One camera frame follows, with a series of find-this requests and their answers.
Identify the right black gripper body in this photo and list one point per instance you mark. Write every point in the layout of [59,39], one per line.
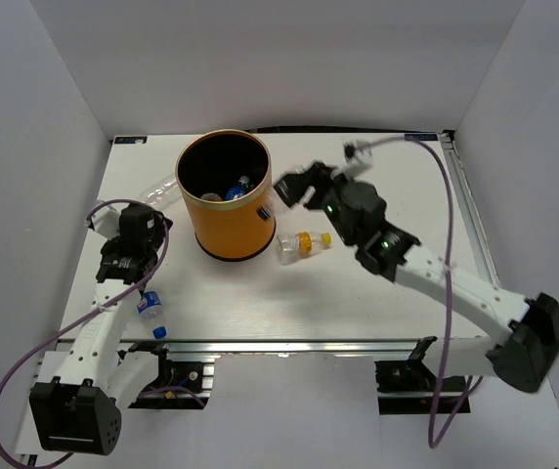
[327,191]

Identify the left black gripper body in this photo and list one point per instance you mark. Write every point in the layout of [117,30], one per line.
[158,228]

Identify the red label red cap bottle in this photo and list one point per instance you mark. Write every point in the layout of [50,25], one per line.
[211,196]

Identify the black label black cap bottle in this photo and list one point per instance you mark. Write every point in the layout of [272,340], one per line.
[272,207]

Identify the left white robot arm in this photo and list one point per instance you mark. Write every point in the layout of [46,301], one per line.
[79,409]

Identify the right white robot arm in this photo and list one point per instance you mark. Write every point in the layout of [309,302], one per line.
[520,339]

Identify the blue bottle inside bin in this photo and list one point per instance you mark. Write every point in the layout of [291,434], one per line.
[240,189]

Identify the orange cylindrical bin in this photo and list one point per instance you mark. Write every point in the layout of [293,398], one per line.
[227,230]

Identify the blue label blue cap bottle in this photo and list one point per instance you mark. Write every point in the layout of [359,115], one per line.
[150,312]

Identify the orange label yellow cap bottle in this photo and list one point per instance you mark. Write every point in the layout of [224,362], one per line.
[292,248]

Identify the clear crushed plastic bottle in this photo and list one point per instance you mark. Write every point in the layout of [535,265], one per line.
[162,194]

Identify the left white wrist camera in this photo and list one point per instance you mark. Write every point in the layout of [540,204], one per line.
[103,220]

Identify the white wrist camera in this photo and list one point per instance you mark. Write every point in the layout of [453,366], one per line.
[103,220]
[358,157]

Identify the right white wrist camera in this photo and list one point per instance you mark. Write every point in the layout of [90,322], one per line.
[358,157]

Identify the front aluminium table rail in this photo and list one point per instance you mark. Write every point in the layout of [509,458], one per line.
[222,347]

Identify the aluminium table rail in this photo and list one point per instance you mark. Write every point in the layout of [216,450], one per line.
[469,211]
[222,347]

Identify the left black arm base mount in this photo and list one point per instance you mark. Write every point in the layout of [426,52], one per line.
[174,369]

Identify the right aluminium table rail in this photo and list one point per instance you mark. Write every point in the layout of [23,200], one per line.
[469,211]

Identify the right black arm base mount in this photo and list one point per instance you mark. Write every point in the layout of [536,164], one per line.
[406,387]

